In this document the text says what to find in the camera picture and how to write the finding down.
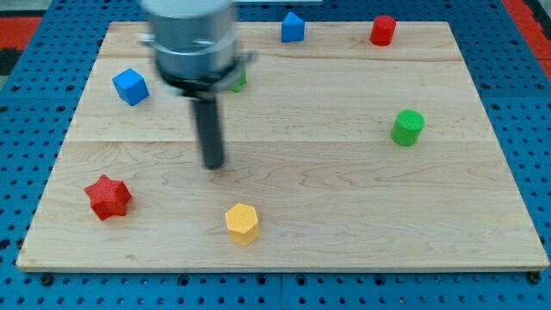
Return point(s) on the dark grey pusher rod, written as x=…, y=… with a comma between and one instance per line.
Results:
x=207, y=122

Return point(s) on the green block behind arm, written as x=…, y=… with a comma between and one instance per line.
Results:
x=240, y=82

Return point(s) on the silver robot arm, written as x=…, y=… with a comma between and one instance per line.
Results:
x=196, y=50

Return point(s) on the blue cube block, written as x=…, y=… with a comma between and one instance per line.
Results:
x=131, y=87

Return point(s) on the yellow hexagon block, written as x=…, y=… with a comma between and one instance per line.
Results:
x=242, y=224

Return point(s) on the blue pentagon block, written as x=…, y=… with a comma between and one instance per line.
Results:
x=292, y=28

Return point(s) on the red star block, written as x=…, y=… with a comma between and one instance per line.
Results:
x=108, y=197

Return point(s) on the wooden board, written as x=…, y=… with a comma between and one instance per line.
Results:
x=308, y=145

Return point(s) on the red cylinder block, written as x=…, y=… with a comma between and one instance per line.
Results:
x=383, y=30

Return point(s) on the green cylinder block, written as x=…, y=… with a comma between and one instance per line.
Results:
x=407, y=127

